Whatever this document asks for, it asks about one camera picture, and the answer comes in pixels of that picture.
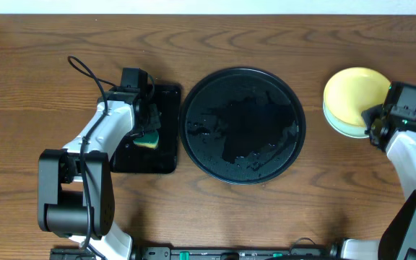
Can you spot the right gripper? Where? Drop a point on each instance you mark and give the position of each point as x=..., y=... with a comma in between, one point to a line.
x=370, y=113

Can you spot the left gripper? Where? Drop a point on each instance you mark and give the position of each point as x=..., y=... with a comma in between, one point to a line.
x=150, y=120

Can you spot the green yellow sponge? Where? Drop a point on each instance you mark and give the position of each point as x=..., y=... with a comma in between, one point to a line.
x=148, y=140

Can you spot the light green plate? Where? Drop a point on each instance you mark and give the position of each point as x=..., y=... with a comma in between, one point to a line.
x=348, y=130

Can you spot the yellow plate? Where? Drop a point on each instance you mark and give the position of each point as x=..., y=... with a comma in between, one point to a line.
x=351, y=91

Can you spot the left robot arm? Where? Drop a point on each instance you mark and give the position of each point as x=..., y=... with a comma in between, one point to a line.
x=75, y=190

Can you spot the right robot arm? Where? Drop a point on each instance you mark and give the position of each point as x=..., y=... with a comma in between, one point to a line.
x=399, y=239

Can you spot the black rectangular tray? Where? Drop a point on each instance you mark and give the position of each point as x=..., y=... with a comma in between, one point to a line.
x=129, y=158

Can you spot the black round tray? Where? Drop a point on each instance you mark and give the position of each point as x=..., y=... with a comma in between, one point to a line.
x=242, y=125

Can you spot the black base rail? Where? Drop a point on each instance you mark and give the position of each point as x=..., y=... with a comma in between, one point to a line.
x=296, y=252

